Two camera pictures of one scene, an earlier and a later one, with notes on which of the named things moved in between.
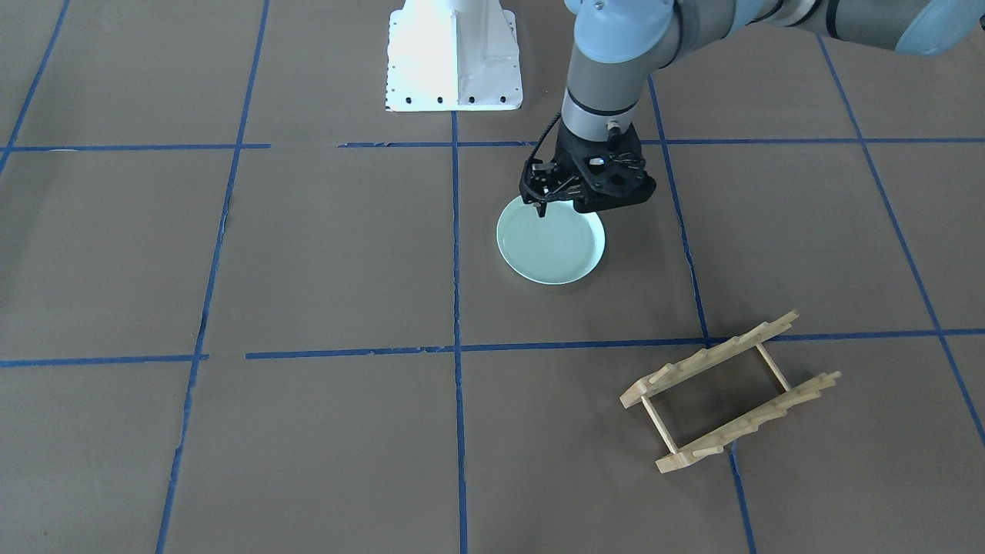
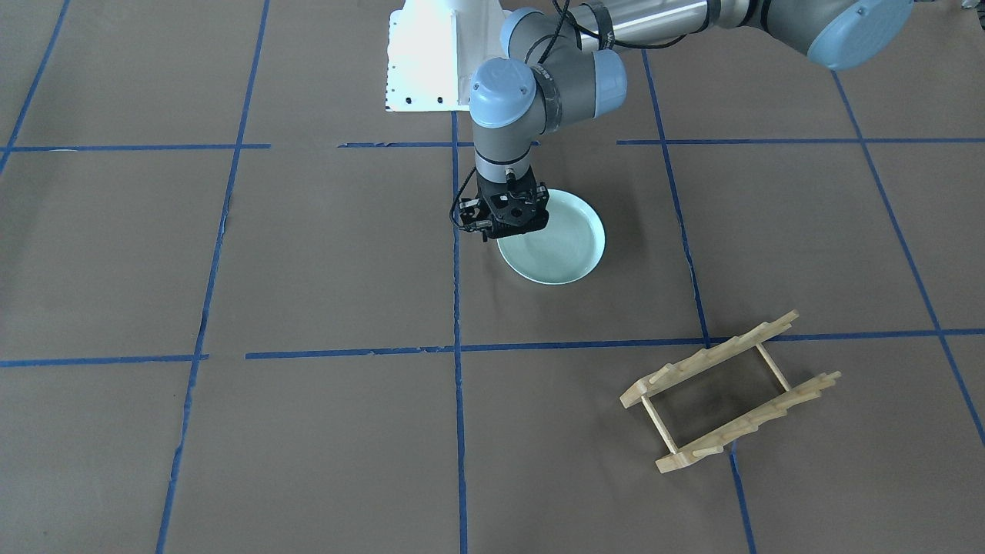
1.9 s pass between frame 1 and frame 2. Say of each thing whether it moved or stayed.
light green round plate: stayed
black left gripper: moved
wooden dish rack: stayed
